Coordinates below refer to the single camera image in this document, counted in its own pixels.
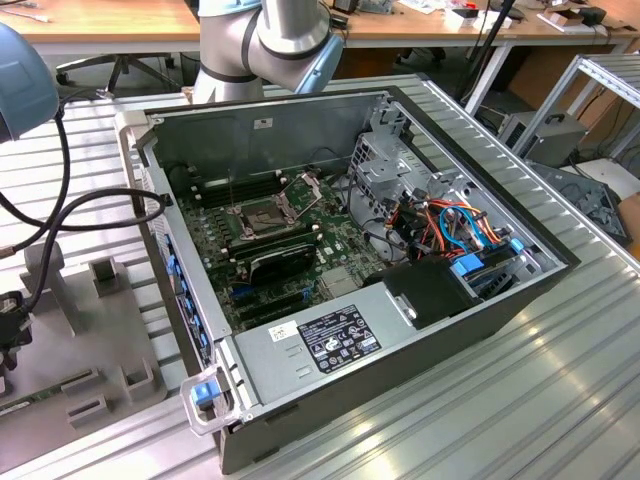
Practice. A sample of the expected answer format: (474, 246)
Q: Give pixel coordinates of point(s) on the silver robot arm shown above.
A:
(285, 30)

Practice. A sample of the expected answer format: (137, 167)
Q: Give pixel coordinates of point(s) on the CPU socket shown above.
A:
(260, 220)

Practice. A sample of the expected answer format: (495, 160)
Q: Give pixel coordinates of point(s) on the grey parts rack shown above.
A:
(75, 350)

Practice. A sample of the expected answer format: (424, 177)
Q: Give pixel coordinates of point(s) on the green RAM stick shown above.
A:
(20, 404)

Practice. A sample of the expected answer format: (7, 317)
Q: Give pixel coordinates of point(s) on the blue case latch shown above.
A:
(202, 393)

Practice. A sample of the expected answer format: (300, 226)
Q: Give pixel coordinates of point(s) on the blue expansion slot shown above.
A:
(241, 289)

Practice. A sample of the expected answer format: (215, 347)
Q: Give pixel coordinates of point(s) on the black RAM slot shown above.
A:
(215, 180)
(268, 238)
(220, 194)
(275, 249)

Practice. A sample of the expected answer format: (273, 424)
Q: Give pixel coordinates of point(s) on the black expansion slot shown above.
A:
(272, 306)

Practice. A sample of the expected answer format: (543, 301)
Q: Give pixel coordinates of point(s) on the grey power supply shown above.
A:
(280, 360)

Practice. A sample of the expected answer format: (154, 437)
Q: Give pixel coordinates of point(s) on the black graphics card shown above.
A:
(280, 262)

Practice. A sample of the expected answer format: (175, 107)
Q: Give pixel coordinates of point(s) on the office chair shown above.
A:
(116, 70)

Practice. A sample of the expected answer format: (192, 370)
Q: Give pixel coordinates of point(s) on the white pen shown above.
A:
(37, 17)

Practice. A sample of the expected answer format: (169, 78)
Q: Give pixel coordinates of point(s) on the wooden desk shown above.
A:
(100, 22)

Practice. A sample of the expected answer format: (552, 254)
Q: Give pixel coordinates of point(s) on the silver chipset heatsink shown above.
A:
(340, 282)

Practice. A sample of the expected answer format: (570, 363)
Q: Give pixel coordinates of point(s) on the green motherboard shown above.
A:
(350, 231)

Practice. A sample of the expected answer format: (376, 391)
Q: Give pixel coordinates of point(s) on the black PC case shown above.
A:
(400, 385)

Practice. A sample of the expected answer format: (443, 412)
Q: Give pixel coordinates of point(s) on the metal drive cage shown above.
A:
(385, 172)

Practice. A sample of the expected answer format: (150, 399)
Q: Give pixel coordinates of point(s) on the black plastic shroud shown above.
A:
(430, 295)

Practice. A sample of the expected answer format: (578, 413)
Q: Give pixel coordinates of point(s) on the hard disk in blue carrier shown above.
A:
(467, 265)

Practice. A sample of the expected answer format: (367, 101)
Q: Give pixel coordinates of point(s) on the white box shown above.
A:
(457, 19)

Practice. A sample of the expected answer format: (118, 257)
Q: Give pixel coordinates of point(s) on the dark grey plastic panel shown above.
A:
(550, 180)

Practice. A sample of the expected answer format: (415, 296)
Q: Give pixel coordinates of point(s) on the black stand pole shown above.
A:
(492, 35)

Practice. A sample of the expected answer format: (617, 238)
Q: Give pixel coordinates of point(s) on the large brown cardboard box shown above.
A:
(540, 75)

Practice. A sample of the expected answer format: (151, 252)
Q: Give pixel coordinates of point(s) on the small open cardboard box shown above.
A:
(560, 20)

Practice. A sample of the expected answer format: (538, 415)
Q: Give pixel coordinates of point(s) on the small black device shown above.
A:
(594, 16)

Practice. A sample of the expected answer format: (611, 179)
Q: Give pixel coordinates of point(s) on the aluminium profile frame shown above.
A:
(620, 75)

